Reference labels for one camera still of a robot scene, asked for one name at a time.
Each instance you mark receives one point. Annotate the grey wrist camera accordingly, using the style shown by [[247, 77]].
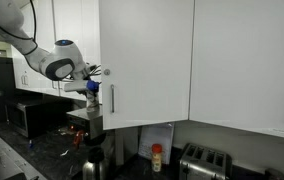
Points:
[[75, 86]]

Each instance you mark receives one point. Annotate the white base cabinet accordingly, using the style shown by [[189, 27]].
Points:
[[8, 160]]

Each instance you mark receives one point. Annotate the stainless steel coffee machine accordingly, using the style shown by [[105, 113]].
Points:
[[93, 125]]

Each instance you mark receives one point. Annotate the white paper scrap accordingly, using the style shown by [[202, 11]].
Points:
[[64, 153]]

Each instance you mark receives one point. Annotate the spice jar with orange lid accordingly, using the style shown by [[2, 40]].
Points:
[[156, 160]]

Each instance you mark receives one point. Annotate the small blue object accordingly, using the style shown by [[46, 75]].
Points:
[[31, 144]]

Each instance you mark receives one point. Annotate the white cabinet door with lock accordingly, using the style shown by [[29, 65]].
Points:
[[148, 50]]

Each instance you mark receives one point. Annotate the stainless steel toaster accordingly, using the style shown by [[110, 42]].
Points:
[[202, 168]]

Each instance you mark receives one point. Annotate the black microwave oven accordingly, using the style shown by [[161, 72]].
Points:
[[32, 116]]

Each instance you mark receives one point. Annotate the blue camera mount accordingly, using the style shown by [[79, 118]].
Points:
[[92, 86]]

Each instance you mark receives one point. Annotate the white sugar container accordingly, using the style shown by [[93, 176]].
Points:
[[93, 101]]

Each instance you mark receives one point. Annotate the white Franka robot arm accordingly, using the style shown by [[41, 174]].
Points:
[[48, 56]]

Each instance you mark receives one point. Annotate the round metal door lock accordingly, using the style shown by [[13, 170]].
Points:
[[107, 72]]

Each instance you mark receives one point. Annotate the small packets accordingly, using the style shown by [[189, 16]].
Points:
[[63, 131]]

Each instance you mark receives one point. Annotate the stainless steel thermos carafe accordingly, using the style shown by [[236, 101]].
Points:
[[95, 168]]

